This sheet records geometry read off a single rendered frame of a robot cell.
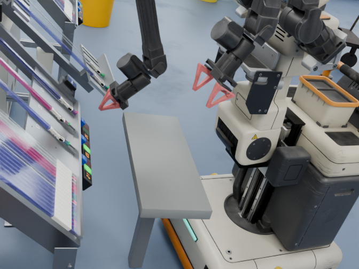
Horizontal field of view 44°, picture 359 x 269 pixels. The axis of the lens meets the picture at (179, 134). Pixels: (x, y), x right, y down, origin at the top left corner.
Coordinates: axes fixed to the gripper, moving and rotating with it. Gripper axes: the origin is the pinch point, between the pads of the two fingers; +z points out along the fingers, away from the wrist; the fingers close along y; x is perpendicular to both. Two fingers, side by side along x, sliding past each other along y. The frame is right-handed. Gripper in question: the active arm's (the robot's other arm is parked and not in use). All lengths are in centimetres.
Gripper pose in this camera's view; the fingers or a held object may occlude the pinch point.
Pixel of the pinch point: (101, 108)
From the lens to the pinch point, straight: 156.5
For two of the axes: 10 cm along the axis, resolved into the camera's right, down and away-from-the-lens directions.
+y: 1.8, 5.6, -8.1
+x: 5.5, 6.2, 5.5
